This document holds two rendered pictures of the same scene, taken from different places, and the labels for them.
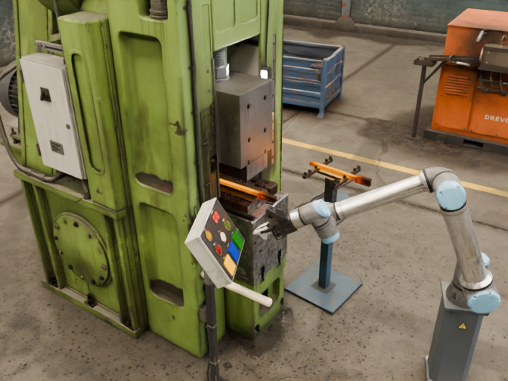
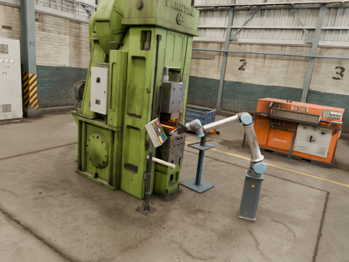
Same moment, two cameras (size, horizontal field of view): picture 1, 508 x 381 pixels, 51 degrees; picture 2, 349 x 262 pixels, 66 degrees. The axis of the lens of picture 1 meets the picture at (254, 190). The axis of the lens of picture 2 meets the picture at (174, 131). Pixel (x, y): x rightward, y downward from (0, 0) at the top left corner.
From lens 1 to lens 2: 1.25 m
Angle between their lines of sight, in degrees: 16
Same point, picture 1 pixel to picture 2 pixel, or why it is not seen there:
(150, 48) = (141, 62)
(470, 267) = (254, 152)
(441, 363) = (244, 206)
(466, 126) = (265, 143)
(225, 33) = (169, 62)
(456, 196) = (248, 118)
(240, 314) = (160, 183)
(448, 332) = (247, 188)
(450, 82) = (259, 123)
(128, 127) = (128, 92)
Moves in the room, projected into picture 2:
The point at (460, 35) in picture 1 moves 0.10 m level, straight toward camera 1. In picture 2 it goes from (263, 104) to (263, 104)
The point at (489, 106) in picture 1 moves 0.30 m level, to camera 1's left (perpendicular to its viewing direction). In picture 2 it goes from (275, 134) to (263, 133)
